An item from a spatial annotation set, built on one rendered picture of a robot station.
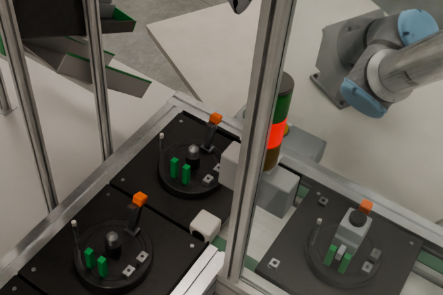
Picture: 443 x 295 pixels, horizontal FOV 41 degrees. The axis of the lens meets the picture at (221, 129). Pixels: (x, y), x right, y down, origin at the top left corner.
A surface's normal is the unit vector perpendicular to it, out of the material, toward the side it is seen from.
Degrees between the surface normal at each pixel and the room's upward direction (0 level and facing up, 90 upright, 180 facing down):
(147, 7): 0
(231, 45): 0
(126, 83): 90
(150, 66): 0
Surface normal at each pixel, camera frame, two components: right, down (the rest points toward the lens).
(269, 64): -0.55, 0.59
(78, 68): 0.73, 0.54
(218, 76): 0.07, -0.67
